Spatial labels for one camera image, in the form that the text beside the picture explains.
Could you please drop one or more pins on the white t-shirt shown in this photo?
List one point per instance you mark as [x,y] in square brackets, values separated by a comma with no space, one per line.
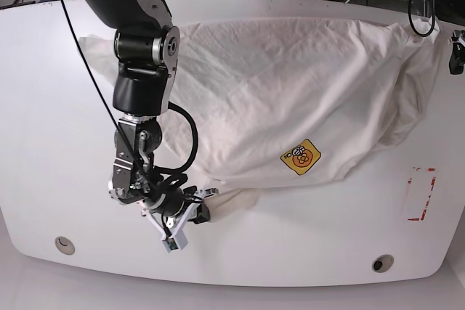
[292,102]

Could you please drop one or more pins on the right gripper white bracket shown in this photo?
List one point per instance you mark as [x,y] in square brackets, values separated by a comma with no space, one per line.
[170,213]

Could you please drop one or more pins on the left table grommet hole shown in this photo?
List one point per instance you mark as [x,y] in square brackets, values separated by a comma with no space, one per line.
[65,246]

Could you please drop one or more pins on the red tape rectangle marking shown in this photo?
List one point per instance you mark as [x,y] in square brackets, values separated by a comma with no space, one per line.
[419,192]

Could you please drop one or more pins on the right table grommet hole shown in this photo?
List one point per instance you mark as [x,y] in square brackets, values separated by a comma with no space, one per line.
[382,263]

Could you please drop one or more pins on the table grommet hole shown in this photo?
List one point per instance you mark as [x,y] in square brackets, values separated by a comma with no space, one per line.
[65,246]
[382,263]

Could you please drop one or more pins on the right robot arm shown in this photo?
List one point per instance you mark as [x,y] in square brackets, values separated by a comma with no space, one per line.
[146,45]

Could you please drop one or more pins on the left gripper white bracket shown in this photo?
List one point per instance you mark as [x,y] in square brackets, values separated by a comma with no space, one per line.
[456,62]

